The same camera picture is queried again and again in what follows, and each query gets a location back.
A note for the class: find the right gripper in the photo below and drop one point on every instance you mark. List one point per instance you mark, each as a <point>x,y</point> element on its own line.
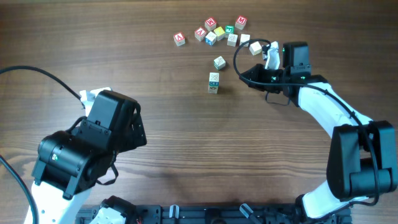
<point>257,71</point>

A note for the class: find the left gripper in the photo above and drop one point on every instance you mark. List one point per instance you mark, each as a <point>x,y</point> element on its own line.
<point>135,137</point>

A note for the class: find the green letter J block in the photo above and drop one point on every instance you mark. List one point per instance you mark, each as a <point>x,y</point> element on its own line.
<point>213,89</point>

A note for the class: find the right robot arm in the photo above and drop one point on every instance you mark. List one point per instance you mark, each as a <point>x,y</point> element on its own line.
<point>362,161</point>

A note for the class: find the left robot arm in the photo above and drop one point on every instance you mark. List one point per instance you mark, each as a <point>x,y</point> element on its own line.
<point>71,162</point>

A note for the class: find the plain globe picture block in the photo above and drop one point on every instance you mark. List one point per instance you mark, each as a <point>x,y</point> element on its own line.
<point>255,48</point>

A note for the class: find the plain picture block red edge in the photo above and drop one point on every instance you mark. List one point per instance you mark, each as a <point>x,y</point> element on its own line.
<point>244,38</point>

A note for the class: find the plain picture block blue edge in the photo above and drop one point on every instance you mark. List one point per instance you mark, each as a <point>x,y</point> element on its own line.
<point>232,40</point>

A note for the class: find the green edge fish block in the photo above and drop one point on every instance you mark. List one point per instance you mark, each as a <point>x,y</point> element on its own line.
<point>219,63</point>

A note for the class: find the red letter M block right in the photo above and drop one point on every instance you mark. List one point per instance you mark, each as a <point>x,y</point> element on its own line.
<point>241,22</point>

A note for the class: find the red letter m block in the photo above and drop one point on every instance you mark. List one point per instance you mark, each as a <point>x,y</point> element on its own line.
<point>241,22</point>
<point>210,24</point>

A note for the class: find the green top picture block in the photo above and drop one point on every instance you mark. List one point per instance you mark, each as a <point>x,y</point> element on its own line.
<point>229,30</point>

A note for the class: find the yellow top block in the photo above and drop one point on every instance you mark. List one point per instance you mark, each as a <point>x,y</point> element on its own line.
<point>220,33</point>

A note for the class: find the blue number 2 block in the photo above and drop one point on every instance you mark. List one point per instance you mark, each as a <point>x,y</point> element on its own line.
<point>210,38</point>

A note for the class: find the red letter M block left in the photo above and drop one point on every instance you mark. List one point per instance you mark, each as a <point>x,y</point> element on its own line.
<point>210,24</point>

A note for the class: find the red letter block near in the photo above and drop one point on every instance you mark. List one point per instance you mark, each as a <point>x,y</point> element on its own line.
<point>200,34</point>

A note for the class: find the red letter A block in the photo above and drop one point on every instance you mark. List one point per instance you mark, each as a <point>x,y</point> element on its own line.
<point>179,39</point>

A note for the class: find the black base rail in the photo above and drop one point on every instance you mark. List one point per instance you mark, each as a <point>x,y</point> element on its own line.
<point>155,214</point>

